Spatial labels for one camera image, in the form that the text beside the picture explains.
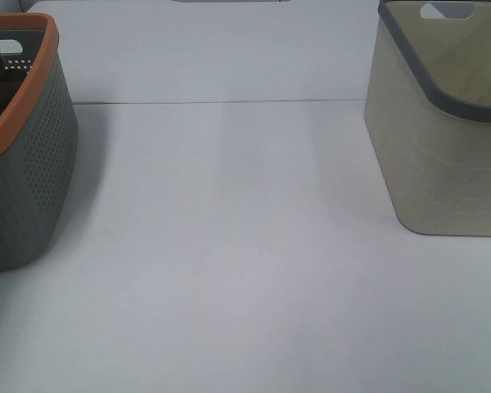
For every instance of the grey perforated basket orange rim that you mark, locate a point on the grey perforated basket orange rim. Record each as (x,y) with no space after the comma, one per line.
(39,136)

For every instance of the beige basket grey rim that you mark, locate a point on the beige basket grey rim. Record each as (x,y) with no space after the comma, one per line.
(428,113)

